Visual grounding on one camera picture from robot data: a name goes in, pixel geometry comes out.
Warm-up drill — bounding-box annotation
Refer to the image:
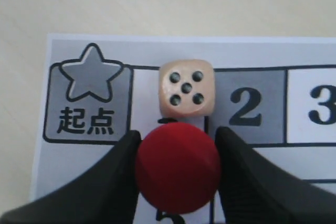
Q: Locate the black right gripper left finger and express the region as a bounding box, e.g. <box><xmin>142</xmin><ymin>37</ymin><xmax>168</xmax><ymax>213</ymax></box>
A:
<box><xmin>1</xmin><ymin>130</ymin><xmax>141</xmax><ymax>223</ymax></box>

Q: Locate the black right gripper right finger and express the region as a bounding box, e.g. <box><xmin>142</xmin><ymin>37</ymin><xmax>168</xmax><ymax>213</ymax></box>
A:
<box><xmin>215</xmin><ymin>126</ymin><xmax>335</xmax><ymax>223</ymax></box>

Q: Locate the red cylinder game piece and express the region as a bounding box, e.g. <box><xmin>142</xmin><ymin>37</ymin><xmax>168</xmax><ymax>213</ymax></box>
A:
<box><xmin>135</xmin><ymin>122</ymin><xmax>221</xmax><ymax>214</ymax></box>

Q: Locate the beige wooden die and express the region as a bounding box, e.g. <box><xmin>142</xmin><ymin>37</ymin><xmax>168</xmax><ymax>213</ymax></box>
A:
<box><xmin>159</xmin><ymin>59</ymin><xmax>215</xmax><ymax>118</ymax></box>

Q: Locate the paper number game board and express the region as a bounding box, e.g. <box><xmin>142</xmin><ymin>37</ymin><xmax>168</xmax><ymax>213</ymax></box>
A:
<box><xmin>31</xmin><ymin>34</ymin><xmax>335</xmax><ymax>223</ymax></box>

